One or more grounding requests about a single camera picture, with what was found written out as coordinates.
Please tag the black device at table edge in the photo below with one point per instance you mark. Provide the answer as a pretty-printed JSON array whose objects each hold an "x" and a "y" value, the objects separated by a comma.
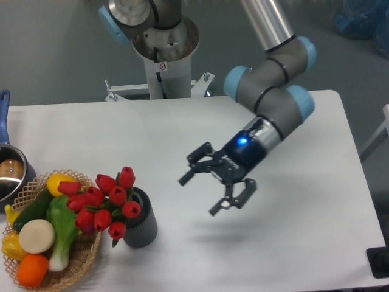
[{"x": 378, "y": 260}]

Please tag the orange fruit toy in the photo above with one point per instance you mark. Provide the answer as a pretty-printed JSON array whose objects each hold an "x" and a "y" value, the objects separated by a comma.
[{"x": 32, "y": 270}]

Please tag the green bok choy toy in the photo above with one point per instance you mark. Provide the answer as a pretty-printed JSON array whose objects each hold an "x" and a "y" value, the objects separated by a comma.
[{"x": 62, "y": 220}]

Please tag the cream round bun toy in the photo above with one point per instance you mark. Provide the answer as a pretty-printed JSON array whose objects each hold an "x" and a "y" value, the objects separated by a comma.
[{"x": 37, "y": 236}]

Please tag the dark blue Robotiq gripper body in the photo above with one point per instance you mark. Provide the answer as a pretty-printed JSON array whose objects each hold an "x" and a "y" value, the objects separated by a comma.
[{"x": 235, "y": 160}]

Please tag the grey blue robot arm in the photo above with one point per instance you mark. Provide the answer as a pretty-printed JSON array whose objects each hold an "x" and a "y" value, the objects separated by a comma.
[{"x": 279, "y": 108}]

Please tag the white frame at right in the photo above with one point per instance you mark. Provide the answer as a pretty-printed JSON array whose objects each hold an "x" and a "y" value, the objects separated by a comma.
[{"x": 379, "y": 135}]

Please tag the yellow squash toy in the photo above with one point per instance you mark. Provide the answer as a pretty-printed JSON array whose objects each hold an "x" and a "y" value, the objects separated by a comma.
[{"x": 56, "y": 182}]

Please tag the yellow bell pepper toy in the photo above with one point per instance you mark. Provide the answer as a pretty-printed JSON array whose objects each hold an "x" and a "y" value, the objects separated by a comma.
[{"x": 12, "y": 248}]

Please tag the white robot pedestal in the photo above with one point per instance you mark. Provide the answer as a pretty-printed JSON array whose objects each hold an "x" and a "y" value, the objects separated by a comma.
[{"x": 167, "y": 58}]

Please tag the green cucumber toy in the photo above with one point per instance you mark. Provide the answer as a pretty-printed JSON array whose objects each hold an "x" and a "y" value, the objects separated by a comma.
[{"x": 36, "y": 210}]

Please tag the red tulip bouquet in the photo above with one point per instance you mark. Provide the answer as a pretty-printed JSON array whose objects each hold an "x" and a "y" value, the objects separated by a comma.
[{"x": 111, "y": 205}]

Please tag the woven wicker basket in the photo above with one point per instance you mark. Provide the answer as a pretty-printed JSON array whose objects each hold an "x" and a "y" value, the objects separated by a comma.
[{"x": 82, "y": 253}]

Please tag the red radish toy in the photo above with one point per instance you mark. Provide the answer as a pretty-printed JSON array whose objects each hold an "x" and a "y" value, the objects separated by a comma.
[{"x": 88, "y": 229}]

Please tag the grey ribbed cylindrical vase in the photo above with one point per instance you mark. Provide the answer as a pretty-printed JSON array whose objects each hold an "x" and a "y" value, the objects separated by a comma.
[{"x": 142, "y": 230}]

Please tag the yellow banana toy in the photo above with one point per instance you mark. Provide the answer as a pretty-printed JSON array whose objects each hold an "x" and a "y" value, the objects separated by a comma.
[{"x": 11, "y": 214}]

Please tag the blue handled steel saucepan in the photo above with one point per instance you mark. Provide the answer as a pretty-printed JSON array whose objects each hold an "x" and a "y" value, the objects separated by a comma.
[{"x": 16, "y": 171}]

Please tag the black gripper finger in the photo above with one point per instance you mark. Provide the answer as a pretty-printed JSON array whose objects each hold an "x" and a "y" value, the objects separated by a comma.
[
  {"x": 228, "y": 200},
  {"x": 196, "y": 165}
]

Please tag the blue plastic bag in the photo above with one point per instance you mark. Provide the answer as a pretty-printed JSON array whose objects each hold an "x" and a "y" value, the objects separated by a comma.
[{"x": 363, "y": 20}]

